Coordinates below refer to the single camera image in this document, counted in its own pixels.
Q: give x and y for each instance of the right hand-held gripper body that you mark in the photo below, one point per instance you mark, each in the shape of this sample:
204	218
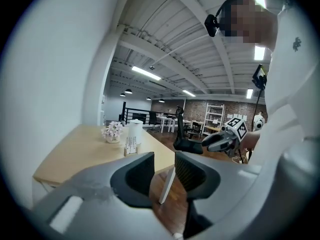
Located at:
237	131

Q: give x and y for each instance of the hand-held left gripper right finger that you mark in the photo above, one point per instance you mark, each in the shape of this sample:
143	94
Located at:
192	176

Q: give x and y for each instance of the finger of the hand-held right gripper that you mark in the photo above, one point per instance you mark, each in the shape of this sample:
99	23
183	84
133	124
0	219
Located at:
218	146
213	137

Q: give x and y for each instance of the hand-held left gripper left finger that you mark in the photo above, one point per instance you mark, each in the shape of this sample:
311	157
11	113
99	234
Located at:
135	184

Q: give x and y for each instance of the person's right forearm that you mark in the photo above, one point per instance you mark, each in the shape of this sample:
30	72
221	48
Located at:
251	141

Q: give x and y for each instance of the round wooden table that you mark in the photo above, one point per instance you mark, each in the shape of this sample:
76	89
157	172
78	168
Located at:
212	128

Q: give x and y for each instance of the white shelf rack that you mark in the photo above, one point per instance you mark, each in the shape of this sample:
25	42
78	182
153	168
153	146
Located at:
206	116

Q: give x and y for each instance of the white rectangular table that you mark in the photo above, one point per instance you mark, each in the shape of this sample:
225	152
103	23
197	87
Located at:
166	118
191	121

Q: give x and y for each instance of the black high-back office chair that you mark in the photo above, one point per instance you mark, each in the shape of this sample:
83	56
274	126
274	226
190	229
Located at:
186	141

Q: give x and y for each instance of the white cylindrical container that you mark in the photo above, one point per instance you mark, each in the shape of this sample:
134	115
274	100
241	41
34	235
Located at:
136	129

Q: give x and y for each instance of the pink flower bouquet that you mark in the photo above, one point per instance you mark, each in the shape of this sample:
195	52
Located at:
112	130

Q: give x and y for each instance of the light panel on stand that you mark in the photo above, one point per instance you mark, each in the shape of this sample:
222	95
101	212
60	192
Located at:
258	75

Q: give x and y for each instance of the black cantilever chair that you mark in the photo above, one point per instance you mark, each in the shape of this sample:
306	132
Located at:
153	119

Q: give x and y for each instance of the person's white shirt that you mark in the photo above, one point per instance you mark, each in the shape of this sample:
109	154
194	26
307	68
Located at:
292	84

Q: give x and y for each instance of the black metal railing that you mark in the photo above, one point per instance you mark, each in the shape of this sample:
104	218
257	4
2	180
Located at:
124	111

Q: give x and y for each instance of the person's head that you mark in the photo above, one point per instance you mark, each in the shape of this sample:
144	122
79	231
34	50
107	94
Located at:
250	21

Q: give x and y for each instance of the black head-worn camera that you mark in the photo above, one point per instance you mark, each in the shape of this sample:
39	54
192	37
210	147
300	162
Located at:
212	25

